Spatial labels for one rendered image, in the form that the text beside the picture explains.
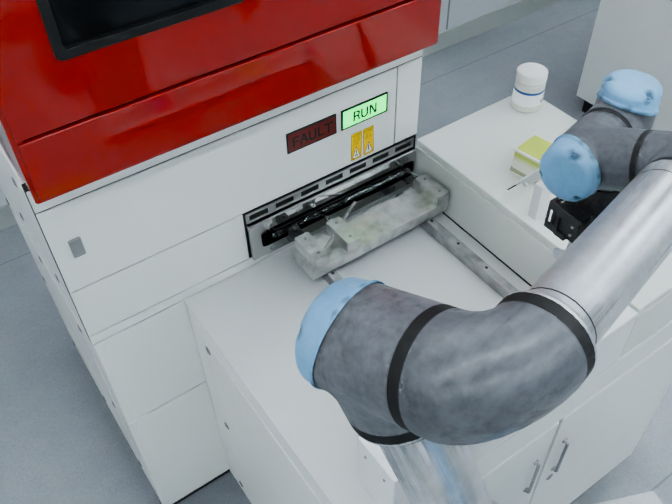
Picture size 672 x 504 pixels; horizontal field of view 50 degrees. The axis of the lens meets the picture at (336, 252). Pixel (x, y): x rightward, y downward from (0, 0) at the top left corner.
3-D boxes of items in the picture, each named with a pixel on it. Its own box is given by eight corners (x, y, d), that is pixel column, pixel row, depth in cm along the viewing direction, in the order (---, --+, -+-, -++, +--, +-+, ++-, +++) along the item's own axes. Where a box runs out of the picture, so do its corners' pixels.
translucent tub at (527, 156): (508, 173, 154) (513, 147, 149) (528, 157, 157) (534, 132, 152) (537, 189, 150) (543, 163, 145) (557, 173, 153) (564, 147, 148)
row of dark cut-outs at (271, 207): (245, 222, 147) (243, 214, 145) (411, 145, 164) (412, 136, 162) (246, 224, 147) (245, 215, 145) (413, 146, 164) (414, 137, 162)
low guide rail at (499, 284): (395, 204, 169) (395, 194, 167) (401, 200, 170) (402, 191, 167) (553, 342, 140) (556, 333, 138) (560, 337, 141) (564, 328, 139)
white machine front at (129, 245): (88, 337, 143) (20, 184, 115) (406, 180, 175) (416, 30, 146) (93, 347, 141) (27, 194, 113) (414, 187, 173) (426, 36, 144)
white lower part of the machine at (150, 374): (77, 356, 241) (-12, 166, 183) (284, 253, 273) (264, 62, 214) (169, 523, 200) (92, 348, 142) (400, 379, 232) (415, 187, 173)
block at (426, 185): (414, 187, 164) (414, 177, 162) (425, 182, 165) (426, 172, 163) (436, 206, 159) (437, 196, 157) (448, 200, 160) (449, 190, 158)
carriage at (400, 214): (292, 258, 153) (291, 248, 151) (424, 191, 167) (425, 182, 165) (313, 280, 148) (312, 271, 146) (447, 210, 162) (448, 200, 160)
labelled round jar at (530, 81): (504, 103, 172) (510, 68, 165) (525, 93, 174) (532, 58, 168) (525, 117, 168) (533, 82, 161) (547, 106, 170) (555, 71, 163)
